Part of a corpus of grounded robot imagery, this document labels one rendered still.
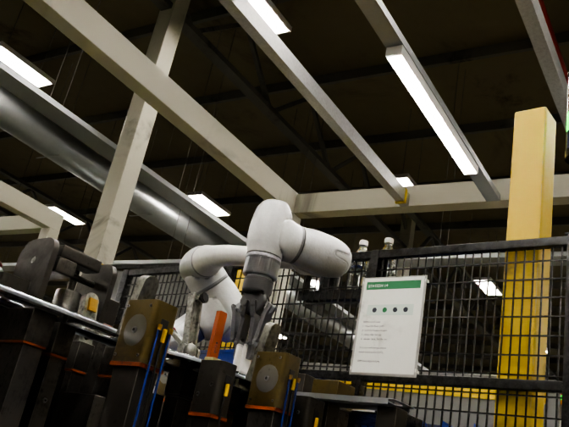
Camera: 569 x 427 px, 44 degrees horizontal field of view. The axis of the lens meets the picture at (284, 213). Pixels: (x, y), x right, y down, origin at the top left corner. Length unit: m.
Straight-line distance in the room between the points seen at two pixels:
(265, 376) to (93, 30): 3.70
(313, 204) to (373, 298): 4.39
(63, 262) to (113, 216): 8.32
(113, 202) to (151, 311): 8.70
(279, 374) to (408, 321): 0.70
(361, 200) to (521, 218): 4.27
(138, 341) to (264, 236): 0.56
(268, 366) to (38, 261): 0.55
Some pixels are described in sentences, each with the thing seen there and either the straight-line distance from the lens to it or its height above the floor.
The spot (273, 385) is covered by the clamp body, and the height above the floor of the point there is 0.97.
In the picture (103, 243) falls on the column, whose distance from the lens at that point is 9.80.
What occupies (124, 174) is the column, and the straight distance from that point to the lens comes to 10.15.
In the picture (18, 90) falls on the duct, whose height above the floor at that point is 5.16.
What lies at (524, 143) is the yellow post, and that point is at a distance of 2.25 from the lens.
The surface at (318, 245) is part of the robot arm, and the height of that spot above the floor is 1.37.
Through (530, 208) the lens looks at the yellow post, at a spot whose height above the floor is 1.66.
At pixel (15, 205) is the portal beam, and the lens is 8.65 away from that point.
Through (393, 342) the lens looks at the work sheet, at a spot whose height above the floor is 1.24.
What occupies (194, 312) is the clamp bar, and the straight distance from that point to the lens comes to 1.87.
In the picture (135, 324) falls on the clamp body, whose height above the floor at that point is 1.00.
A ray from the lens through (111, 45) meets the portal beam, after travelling 5.02.
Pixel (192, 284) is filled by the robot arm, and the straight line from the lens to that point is 2.26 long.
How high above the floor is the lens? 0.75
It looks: 22 degrees up
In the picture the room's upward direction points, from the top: 11 degrees clockwise
